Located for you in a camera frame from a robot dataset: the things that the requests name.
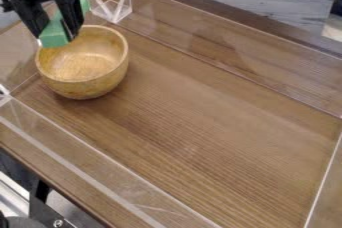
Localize clear acrylic tray wall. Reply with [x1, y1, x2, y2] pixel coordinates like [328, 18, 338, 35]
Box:
[0, 0, 342, 228]

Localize green rectangular block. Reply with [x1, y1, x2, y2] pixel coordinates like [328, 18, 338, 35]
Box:
[39, 0, 89, 48]

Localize brown wooden bowl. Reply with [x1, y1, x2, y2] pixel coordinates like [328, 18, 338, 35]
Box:
[35, 25, 129, 100]

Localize clear acrylic triangular bracket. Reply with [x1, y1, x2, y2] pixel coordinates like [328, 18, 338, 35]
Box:
[88, 0, 132, 24]

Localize black table leg bracket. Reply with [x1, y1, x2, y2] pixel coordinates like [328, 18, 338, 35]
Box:
[28, 180, 77, 228]

